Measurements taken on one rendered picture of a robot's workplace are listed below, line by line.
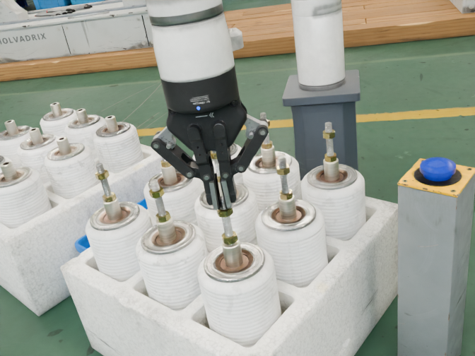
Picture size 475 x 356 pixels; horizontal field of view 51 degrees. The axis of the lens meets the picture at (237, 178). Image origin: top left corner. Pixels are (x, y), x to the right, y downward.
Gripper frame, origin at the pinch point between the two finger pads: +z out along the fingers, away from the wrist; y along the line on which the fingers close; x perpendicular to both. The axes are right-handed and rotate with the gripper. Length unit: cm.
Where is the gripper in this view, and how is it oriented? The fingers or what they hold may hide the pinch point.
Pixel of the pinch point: (220, 191)
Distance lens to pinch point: 56.3
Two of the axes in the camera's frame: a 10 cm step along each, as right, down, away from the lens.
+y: 9.9, -1.1, -1.0
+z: 1.5, 8.7, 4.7
